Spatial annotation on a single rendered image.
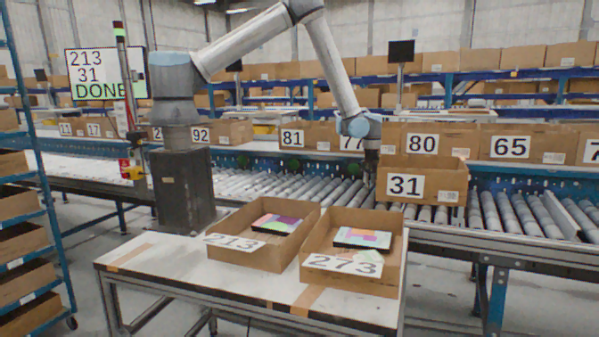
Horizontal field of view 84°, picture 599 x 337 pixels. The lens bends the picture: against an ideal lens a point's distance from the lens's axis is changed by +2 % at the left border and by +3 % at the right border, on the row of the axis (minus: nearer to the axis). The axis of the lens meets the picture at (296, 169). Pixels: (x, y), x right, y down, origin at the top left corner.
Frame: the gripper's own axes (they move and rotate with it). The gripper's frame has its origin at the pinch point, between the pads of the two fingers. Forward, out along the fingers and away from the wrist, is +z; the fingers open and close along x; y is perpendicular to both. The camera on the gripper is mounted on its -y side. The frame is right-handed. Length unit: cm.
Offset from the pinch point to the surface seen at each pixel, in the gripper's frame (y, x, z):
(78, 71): 30, -169, -57
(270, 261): 84, -12, 2
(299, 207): 46.1, -19.1, -1.1
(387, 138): -29.5, 2.4, -20.1
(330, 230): 50, -4, 4
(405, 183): 8.3, 17.9, -5.9
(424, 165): -21.7, 24.1, -8.3
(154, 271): 96, -47, 7
